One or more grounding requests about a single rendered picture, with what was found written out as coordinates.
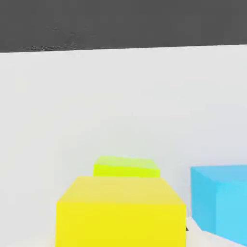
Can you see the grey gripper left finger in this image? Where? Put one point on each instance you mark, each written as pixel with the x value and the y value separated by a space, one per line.
pixel 47 244

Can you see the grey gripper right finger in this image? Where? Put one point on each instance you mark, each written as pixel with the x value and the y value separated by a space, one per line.
pixel 194 236

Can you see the small yellow cube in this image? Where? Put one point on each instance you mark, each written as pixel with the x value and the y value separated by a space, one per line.
pixel 120 222

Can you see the small cyan cube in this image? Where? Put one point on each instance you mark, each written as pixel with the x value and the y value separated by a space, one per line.
pixel 222 196

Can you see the small lime green cube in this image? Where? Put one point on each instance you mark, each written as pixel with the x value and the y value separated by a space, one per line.
pixel 125 168

